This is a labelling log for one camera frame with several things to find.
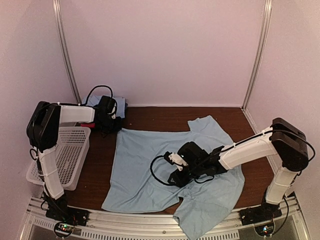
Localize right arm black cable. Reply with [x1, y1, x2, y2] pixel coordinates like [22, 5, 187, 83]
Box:
[149, 154, 176, 187]

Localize white plastic laundry basket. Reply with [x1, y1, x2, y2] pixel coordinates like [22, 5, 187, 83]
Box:
[25, 126, 92, 192]

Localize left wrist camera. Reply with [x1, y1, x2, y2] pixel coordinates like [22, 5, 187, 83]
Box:
[109, 104, 118, 119]

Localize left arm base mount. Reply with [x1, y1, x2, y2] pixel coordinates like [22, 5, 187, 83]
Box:
[45, 195, 90, 227]

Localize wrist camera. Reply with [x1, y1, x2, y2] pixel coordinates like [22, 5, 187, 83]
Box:
[164, 151, 188, 171]
[109, 104, 118, 119]

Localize folded pink cloth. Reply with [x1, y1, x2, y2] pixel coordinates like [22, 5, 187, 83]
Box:
[80, 122, 96, 129]

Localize left aluminium corner post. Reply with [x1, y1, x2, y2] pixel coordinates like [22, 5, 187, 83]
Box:
[52, 0, 82, 104]

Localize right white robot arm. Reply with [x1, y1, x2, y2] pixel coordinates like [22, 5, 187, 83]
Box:
[164, 117, 311, 221]

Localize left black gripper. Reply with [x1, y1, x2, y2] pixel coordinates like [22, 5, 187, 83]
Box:
[98, 116, 122, 135]

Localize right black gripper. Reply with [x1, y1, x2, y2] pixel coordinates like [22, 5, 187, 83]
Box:
[167, 163, 204, 190]

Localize blue printed garment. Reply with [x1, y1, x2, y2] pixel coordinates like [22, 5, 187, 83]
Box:
[101, 116, 245, 240]

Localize aluminium corner post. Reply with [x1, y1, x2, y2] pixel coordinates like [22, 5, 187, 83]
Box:
[242, 0, 273, 111]
[52, 0, 82, 104]

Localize right aluminium corner post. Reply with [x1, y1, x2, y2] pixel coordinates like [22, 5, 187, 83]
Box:
[242, 0, 273, 111]

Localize light blue shirt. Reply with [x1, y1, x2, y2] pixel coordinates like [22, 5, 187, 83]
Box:
[86, 94, 127, 119]

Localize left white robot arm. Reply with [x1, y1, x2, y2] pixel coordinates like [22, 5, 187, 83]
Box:
[26, 95, 122, 222]

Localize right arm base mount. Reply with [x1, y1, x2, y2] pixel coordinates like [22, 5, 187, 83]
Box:
[239, 199, 282, 226]

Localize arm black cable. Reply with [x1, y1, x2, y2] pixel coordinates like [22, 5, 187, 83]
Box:
[149, 154, 176, 187]
[84, 85, 114, 106]

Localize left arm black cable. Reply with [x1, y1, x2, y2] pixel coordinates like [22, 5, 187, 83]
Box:
[84, 85, 114, 106]

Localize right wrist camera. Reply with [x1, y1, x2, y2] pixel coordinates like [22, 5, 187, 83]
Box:
[164, 151, 188, 171]

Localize aluminium front rail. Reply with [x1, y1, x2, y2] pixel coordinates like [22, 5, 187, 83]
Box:
[17, 197, 310, 240]

